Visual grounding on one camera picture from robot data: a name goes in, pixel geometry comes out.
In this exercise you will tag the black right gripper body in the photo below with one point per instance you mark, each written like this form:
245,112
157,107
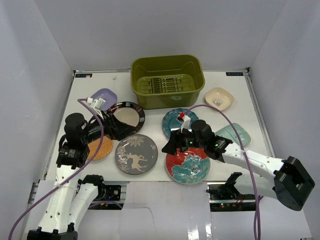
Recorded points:
186,140

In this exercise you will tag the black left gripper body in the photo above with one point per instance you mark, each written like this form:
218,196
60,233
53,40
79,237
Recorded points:
109,125

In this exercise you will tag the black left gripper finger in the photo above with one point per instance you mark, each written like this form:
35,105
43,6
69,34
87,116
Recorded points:
120,130
110,118

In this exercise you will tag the orange woven round plate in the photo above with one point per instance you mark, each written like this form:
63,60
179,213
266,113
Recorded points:
105,149

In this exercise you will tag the purple square plate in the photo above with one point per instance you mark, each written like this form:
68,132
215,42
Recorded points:
108,96

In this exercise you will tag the black rimmed cream plate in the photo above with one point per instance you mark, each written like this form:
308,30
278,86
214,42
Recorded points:
129,113

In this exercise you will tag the dark teal scalloped plate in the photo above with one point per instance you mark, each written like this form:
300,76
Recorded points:
170,122

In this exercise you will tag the red teal flower plate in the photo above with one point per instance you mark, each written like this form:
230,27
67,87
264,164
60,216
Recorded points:
188,168

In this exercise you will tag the grey reindeer plate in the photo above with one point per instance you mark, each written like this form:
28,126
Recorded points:
136,154

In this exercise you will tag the light green rectangular plate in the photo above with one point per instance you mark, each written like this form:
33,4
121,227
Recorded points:
229,133

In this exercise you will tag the cream square panda plate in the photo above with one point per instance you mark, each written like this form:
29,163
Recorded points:
219,98

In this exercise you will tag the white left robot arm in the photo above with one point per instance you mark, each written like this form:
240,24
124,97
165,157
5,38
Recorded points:
70,198

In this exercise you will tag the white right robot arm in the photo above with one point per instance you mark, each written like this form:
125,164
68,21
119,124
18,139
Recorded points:
286,180

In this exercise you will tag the olive green plastic bin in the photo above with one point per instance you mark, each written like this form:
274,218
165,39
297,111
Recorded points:
170,81

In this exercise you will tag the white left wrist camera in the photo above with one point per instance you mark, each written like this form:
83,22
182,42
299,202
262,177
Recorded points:
96,104

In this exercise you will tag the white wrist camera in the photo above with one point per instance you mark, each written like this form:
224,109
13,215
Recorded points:
96,104
184,120

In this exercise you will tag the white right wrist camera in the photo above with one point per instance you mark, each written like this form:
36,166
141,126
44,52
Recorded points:
184,120

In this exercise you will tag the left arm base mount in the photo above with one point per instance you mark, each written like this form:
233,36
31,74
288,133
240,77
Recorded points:
112,197

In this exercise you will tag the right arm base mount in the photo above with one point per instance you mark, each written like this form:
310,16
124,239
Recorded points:
223,197

